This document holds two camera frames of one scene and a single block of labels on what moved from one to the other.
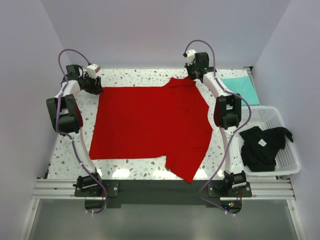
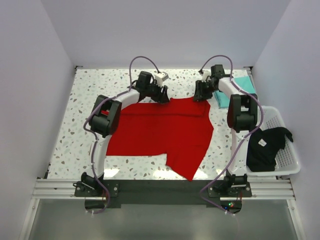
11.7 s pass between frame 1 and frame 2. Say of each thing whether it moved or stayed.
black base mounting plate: stayed
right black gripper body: moved
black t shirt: stayed
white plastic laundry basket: stayed
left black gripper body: moved
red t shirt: moved
